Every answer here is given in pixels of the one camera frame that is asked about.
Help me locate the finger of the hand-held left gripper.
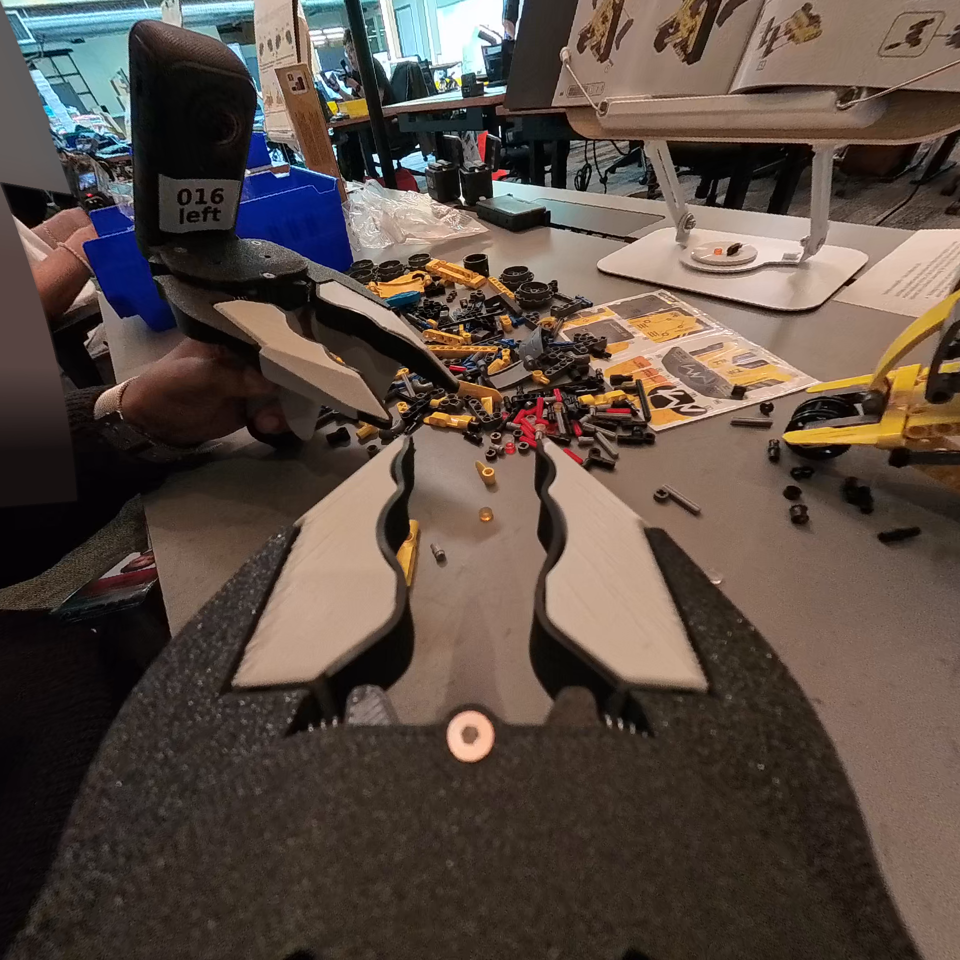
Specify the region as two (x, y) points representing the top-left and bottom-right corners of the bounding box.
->
(213, 298), (394, 432)
(310, 280), (462, 394)

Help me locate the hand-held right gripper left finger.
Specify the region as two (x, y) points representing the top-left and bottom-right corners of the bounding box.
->
(231, 435), (417, 691)

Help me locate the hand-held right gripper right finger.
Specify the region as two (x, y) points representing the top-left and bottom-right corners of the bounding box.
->
(532, 438), (711, 693)

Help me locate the yellow toy beam piece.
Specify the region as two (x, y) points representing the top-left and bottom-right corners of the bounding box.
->
(395, 519), (422, 588)

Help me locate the pile of toy building pieces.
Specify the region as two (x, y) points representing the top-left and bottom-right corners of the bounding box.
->
(322, 253), (655, 472)

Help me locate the person's left forearm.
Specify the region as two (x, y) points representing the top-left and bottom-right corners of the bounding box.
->
(0, 378), (144, 526)

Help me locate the person's left hand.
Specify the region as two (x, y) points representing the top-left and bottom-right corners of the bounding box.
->
(120, 336), (295, 453)

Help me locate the clear plastic bag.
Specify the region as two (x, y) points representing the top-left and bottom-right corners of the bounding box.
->
(343, 178), (490, 250)

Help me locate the brown cardboard box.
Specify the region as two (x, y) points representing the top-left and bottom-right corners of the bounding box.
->
(273, 63), (348, 202)

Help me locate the blue plastic bin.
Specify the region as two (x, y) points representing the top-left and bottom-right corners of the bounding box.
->
(86, 133), (355, 333)

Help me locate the black flat box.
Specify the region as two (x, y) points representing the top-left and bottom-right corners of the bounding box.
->
(474, 195), (554, 234)

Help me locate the black pole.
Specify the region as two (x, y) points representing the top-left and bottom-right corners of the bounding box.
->
(343, 0), (400, 190)

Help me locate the red printed booklet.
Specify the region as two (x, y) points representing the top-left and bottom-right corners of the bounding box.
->
(56, 549), (160, 625)

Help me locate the sticker sheet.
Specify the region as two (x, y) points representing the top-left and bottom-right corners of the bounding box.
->
(558, 288), (820, 434)

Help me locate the person's dark knit sweater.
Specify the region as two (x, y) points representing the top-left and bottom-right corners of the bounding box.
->
(0, 495), (177, 931)

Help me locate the yellow toy vehicle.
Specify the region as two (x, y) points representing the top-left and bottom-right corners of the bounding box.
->
(782, 291), (960, 470)

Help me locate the white book stand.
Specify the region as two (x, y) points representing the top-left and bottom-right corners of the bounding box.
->
(558, 45), (960, 313)

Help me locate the toy instruction booklet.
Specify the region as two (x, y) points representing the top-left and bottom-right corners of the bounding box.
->
(551, 0), (960, 108)

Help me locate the white paper sheet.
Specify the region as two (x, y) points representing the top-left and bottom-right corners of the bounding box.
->
(834, 227), (960, 321)

